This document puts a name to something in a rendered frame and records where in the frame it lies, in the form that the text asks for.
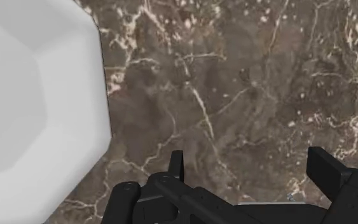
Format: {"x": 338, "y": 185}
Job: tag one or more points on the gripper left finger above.
{"x": 166, "y": 192}

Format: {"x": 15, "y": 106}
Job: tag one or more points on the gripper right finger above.
{"x": 336, "y": 176}

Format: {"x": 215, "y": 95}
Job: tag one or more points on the white bowl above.
{"x": 36, "y": 111}

